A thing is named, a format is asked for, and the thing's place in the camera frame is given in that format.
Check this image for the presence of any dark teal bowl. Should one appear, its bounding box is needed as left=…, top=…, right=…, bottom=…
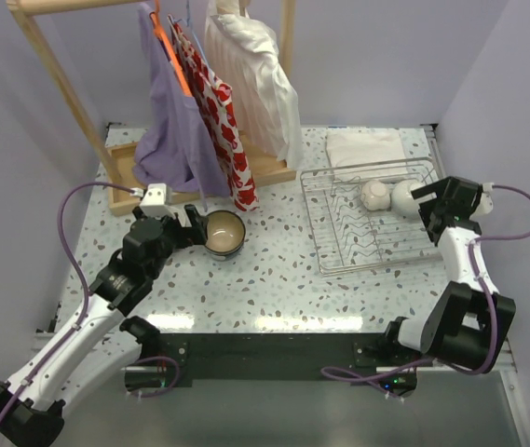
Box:
left=205, top=210, right=246, bottom=245

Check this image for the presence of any blue white dotted bowl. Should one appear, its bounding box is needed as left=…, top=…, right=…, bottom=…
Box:
left=205, top=241, right=244, bottom=261

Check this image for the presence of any white ceramic bowl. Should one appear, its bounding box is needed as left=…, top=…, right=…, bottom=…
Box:
left=390, top=180, right=423, bottom=218

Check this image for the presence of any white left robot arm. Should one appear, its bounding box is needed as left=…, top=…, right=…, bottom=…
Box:
left=0, top=205, right=208, bottom=446

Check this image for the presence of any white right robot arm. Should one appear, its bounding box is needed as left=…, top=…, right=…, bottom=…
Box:
left=381, top=177, right=516, bottom=374

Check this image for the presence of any wooden clothes rack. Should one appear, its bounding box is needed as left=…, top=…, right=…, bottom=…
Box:
left=6, top=1, right=296, bottom=216

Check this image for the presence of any purple hanging garment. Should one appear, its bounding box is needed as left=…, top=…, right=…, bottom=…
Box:
left=133, top=3, right=230, bottom=196

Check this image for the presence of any folded white cloth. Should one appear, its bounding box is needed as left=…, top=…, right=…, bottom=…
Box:
left=326, top=129, right=405, bottom=168

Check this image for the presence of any red white floral garment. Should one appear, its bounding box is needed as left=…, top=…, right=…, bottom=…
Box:
left=168, top=16, right=259, bottom=211

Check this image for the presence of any white pleated garment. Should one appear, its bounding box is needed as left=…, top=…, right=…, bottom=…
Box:
left=204, top=1, right=304, bottom=169

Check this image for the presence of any blue clothes hanger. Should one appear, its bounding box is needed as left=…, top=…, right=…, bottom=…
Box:
left=172, top=0, right=210, bottom=67

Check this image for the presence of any orange clothes hanger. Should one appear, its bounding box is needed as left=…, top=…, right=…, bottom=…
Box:
left=150, top=0, right=192, bottom=97

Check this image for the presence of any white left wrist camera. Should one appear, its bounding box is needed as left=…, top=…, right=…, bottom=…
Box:
left=130, top=183, right=174, bottom=219

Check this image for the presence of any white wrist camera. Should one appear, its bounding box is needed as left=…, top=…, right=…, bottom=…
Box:
left=471, top=183, right=494, bottom=219
left=130, top=183, right=174, bottom=219

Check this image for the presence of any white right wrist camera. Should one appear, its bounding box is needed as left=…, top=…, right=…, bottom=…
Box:
left=471, top=183, right=494, bottom=219

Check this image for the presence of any metal wire dish rack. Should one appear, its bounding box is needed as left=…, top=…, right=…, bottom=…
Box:
left=300, top=157, right=442, bottom=276

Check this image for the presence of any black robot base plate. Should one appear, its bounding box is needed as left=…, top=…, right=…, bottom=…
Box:
left=125, top=332, right=422, bottom=391

